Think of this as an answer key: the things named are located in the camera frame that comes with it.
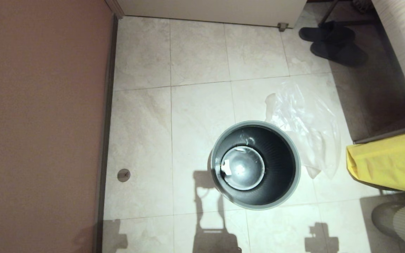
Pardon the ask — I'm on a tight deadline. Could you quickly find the clear plastic trash bag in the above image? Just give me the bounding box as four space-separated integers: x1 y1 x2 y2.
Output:
265 82 342 180

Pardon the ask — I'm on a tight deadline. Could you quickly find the yellow cloth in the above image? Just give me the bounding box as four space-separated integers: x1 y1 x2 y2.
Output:
346 128 405 194

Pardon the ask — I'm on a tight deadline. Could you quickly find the white door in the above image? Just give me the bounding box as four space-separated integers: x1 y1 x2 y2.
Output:
116 0 308 28

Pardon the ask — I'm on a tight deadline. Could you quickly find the black slipper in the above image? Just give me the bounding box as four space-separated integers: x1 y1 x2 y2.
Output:
310 39 369 67
298 20 356 44

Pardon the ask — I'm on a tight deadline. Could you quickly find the brown wooden furniture base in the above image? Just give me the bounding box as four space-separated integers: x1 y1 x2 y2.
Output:
353 121 405 144

